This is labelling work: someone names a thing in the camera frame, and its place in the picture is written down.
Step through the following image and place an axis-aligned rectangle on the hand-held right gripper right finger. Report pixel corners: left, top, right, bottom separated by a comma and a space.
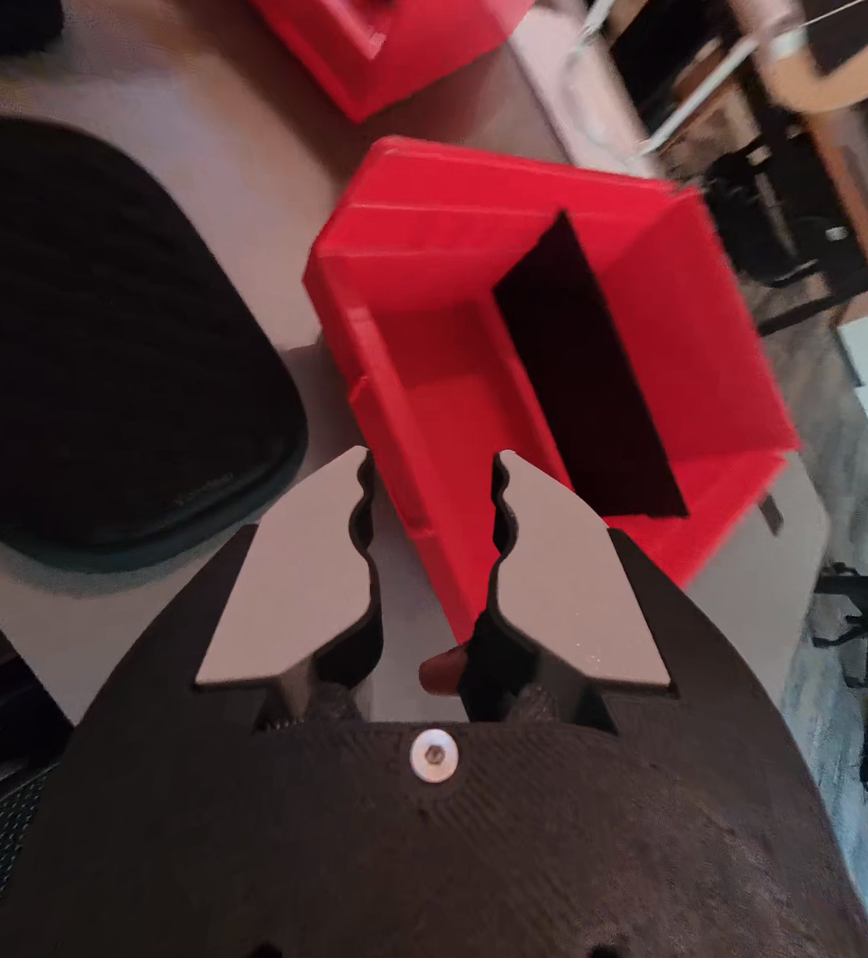
458, 449, 674, 723

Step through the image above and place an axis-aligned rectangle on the wooden rounded panel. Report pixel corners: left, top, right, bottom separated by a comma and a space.
733, 0, 868, 323

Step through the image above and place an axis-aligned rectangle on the white board stand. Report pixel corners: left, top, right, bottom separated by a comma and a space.
565, 0, 809, 158

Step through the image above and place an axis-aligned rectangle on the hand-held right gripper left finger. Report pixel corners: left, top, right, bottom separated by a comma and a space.
194, 447, 384, 718

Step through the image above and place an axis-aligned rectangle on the red plastic bin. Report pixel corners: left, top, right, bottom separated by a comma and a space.
302, 136, 803, 646
247, 0, 536, 124

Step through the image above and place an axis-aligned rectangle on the black office chair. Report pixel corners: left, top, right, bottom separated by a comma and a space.
812, 565, 868, 690

